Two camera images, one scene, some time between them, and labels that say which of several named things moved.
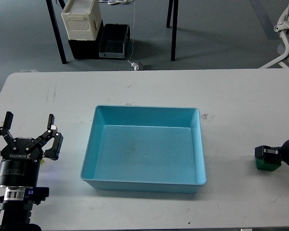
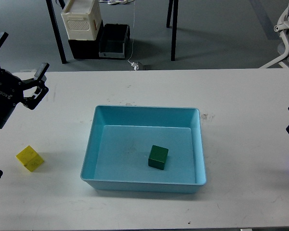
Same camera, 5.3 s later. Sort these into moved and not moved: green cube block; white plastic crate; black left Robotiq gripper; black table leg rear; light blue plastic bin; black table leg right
Moved: black left Robotiq gripper; green cube block
Not moved: black table leg rear; white plastic crate; black table leg right; light blue plastic bin
